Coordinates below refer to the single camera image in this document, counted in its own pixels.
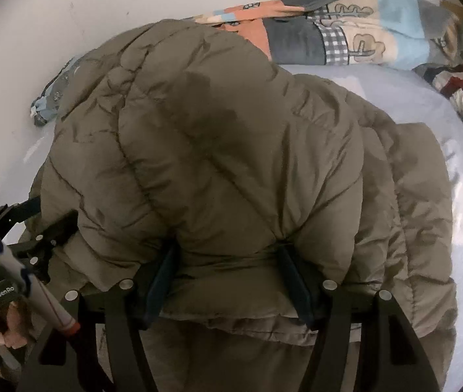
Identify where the patchwork cartoon blanket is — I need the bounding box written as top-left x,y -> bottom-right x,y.
31,0 -> 463,127

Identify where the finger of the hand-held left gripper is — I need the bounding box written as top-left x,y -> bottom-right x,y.
0,195 -> 43,233
5,210 -> 81,284

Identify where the olive puffer jacket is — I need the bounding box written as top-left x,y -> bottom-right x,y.
19,18 -> 458,392

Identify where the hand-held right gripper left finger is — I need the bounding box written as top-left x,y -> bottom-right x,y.
19,241 -> 180,392

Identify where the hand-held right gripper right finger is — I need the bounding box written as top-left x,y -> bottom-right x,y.
276,245 -> 432,392

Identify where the person's left hand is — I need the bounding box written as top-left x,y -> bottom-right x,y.
0,297 -> 34,352

